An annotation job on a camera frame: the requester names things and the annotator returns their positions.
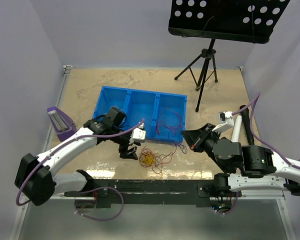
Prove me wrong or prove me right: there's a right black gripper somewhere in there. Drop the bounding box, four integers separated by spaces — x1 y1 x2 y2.
179 122 219 161

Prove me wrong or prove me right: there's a dark purple wire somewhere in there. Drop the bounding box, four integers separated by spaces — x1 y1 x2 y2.
164 124 188 155

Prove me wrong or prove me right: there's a red yellow wire bundle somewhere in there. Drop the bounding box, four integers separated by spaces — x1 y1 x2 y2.
138 147 176 180

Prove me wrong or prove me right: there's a blue three-compartment plastic bin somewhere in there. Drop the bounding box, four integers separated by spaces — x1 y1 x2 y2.
92 86 187 144

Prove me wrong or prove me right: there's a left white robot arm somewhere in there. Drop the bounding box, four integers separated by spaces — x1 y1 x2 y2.
14 106 146 206

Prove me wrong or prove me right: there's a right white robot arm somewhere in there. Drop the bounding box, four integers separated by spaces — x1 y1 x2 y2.
181 122 300 197

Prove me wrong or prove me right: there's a white microphone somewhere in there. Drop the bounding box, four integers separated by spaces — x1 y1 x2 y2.
231 115 242 143

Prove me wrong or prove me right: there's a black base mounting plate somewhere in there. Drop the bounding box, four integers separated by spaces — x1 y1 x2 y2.
64 179 242 208

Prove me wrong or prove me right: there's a black microphone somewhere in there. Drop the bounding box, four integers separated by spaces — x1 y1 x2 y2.
240 108 255 146

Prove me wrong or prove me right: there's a purple metronome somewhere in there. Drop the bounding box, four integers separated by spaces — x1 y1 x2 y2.
47 106 77 142

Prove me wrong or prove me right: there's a black music stand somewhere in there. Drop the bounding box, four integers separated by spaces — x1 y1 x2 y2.
167 0 292 113

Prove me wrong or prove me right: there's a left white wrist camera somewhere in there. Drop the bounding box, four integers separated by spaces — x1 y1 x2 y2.
129 123 147 144

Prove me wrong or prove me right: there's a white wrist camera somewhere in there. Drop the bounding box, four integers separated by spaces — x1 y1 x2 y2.
129 123 147 144
212 111 235 134

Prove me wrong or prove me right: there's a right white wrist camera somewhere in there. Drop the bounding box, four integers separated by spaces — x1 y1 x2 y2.
212 111 235 134

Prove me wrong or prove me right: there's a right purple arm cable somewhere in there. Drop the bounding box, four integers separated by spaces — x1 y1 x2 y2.
231 91 300 172

